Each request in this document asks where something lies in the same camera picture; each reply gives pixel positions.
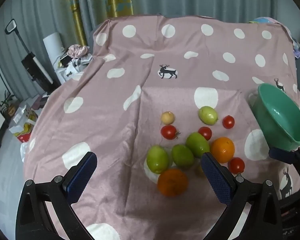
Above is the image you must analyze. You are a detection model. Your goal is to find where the orange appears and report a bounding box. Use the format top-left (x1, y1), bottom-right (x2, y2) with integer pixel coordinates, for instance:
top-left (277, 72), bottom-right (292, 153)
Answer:
top-left (210, 137), bottom-right (235, 164)
top-left (157, 169), bottom-right (189, 197)

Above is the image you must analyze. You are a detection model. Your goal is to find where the white paper roll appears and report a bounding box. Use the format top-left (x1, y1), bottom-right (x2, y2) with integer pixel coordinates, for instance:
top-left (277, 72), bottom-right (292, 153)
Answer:
top-left (43, 32), bottom-right (68, 85)

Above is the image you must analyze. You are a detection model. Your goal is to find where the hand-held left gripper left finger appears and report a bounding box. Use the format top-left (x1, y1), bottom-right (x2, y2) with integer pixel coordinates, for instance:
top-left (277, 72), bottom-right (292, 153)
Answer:
top-left (15, 151), bottom-right (98, 240)

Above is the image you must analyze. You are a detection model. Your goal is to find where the potted plant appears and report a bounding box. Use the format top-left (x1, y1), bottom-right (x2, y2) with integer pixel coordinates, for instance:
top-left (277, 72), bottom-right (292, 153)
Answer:
top-left (0, 90), bottom-right (17, 117)

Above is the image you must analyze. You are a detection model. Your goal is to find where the green plastic bowl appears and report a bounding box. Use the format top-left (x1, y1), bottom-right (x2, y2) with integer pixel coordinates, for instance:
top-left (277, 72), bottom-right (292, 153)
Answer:
top-left (250, 83), bottom-right (300, 152)

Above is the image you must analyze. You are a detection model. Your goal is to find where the shiny gold curtain strip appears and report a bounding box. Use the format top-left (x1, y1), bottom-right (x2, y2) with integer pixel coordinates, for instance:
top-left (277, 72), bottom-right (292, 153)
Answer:
top-left (66, 0), bottom-right (89, 47)

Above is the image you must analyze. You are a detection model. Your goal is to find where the pink garment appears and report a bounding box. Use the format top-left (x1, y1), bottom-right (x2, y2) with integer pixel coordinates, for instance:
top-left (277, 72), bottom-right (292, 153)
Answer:
top-left (67, 44), bottom-right (90, 58)

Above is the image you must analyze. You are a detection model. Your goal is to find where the pale green jujube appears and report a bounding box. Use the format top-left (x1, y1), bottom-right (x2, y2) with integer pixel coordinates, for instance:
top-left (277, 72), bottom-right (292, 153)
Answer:
top-left (198, 106), bottom-right (219, 125)

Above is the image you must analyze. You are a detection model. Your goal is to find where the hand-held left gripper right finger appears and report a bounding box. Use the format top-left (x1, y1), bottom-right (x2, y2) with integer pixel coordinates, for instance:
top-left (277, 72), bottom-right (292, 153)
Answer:
top-left (200, 152), bottom-right (283, 240)

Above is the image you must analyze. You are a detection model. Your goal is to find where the light purple cloth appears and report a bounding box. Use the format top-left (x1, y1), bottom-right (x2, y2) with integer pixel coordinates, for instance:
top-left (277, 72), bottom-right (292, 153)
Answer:
top-left (291, 37), bottom-right (300, 59)

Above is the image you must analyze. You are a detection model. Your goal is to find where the pink polka-dot deer cloth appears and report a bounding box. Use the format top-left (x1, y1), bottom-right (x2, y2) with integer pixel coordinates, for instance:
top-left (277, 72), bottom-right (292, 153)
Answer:
top-left (20, 15), bottom-right (300, 240)

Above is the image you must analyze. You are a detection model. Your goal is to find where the black stick vacuum cleaner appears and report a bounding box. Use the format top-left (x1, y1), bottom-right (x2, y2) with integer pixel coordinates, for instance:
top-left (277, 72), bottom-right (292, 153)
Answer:
top-left (5, 19), bottom-right (54, 90)

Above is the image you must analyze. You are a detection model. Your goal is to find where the small yellow round fruit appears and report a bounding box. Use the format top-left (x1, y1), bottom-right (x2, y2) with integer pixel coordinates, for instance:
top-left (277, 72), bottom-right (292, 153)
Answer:
top-left (161, 111), bottom-right (175, 125)

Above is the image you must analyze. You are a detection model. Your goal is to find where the white printed garment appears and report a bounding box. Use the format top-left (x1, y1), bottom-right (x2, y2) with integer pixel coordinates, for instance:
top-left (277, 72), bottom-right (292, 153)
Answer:
top-left (56, 54), bottom-right (94, 82)

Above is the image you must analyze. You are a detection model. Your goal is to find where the pastel patterned cloth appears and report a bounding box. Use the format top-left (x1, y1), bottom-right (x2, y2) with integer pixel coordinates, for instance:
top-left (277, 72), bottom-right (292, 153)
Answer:
top-left (247, 17), bottom-right (280, 25)

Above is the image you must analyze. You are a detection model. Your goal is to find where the red cherry tomato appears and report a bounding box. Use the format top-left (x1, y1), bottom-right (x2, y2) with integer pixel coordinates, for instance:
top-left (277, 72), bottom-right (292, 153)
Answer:
top-left (222, 115), bottom-right (235, 129)
top-left (198, 126), bottom-right (212, 141)
top-left (228, 157), bottom-right (245, 174)

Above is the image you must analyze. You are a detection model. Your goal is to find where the yellow red cardboard box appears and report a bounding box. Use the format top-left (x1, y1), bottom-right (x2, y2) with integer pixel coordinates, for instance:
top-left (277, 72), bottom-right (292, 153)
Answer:
top-left (9, 105), bottom-right (39, 143)

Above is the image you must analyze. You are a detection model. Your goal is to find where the red tomato with stem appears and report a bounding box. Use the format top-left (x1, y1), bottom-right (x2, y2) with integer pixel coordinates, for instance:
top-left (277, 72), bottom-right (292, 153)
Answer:
top-left (161, 125), bottom-right (181, 140)

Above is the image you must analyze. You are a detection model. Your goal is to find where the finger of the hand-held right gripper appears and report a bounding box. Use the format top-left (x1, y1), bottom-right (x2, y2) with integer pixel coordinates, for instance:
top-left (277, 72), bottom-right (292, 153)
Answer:
top-left (269, 147), bottom-right (300, 180)

